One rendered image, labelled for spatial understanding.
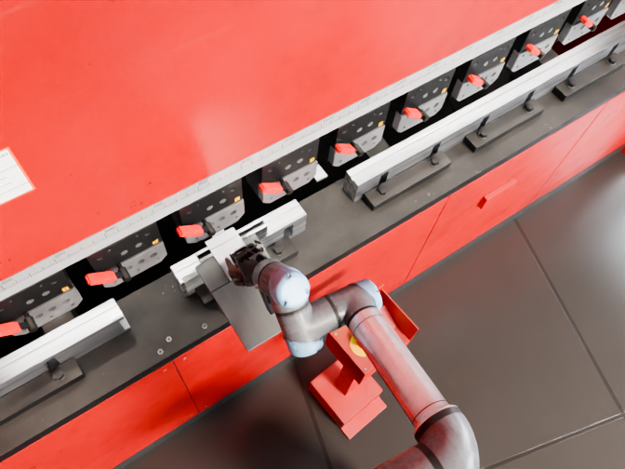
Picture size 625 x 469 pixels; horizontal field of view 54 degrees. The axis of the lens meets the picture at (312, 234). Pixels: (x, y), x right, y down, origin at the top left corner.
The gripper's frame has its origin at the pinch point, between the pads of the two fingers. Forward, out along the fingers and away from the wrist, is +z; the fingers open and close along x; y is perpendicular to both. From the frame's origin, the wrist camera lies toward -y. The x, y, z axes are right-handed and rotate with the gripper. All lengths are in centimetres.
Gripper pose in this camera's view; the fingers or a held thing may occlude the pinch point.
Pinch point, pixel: (243, 266)
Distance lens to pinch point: 152.5
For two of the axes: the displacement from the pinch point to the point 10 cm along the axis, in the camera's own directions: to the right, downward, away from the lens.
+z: -4.1, -1.4, 9.0
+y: -3.9, -8.7, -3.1
